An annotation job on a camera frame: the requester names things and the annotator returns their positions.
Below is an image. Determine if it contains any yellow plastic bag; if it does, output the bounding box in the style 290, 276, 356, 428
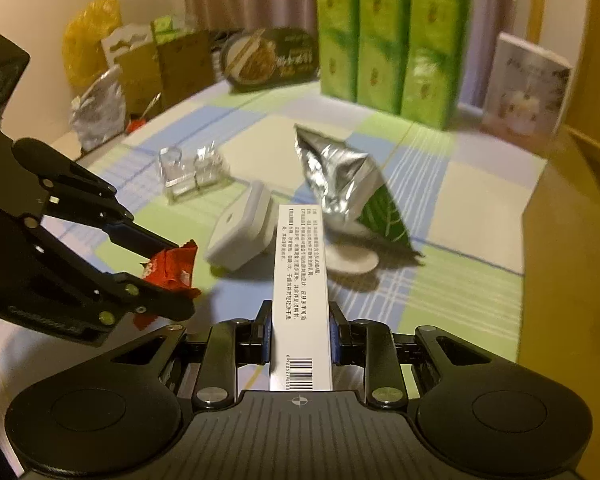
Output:
62, 0, 124, 97

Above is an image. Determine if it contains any green tissue multipack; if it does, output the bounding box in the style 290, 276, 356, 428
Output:
314, 0, 474, 132

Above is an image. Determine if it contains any large brown cardboard box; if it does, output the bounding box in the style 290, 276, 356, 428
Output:
516, 125, 600, 421

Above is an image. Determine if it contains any red wrapper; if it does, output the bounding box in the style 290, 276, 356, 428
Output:
134, 241, 201, 329

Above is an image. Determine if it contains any white charger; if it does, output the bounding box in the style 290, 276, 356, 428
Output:
206, 181, 281, 274

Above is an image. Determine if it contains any small green packet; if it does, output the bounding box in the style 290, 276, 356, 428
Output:
151, 16, 189, 42

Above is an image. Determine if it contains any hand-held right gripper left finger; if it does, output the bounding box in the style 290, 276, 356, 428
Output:
110, 300, 274, 408

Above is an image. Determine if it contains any clear plastic hook packaging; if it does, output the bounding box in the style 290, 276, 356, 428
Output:
158, 144, 232, 204

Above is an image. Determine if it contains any white spoon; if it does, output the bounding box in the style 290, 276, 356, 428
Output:
325, 241, 380, 275

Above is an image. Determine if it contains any crumpled silver foil bag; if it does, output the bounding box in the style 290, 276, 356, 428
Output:
68, 65, 129, 154

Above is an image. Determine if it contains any white humidifier box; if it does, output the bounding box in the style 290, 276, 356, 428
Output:
481, 31, 574, 150

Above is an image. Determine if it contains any slim white carton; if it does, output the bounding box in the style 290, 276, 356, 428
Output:
268, 204, 334, 392

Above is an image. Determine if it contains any white cutout cardboard insert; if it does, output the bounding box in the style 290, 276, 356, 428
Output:
100, 23, 154, 63

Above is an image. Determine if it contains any silver green foil tea bag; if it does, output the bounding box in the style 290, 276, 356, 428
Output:
293, 124, 427, 259

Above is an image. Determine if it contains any desktop with checked tablecloth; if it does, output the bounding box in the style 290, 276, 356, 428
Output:
0, 79, 553, 411

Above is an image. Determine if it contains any black instant noodle bowl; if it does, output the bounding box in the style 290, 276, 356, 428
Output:
220, 27, 319, 94

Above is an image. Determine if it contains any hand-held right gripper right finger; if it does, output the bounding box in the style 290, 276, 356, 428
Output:
330, 301, 491, 407

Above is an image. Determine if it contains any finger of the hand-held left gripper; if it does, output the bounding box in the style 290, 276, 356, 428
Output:
35, 224, 202, 329
12, 138, 179, 257

